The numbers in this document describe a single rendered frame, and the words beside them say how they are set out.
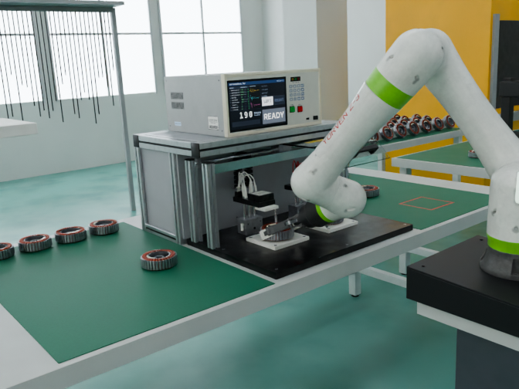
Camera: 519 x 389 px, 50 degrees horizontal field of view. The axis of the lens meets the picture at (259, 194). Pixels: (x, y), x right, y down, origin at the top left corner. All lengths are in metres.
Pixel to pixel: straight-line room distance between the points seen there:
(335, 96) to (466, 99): 4.53
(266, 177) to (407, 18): 3.83
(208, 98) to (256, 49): 8.10
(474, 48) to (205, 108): 3.72
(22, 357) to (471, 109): 1.22
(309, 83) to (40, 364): 1.31
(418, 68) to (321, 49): 4.53
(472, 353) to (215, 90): 1.10
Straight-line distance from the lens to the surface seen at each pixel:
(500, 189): 1.40
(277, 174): 2.17
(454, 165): 3.27
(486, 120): 1.55
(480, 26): 5.34
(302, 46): 5.99
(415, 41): 1.38
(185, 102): 2.05
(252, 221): 1.95
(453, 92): 1.54
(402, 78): 1.38
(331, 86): 5.98
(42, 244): 2.10
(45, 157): 8.24
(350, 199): 1.56
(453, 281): 1.41
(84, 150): 8.42
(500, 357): 1.51
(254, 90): 1.92
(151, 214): 2.14
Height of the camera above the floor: 1.35
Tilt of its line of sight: 13 degrees down
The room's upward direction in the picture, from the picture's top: 3 degrees counter-clockwise
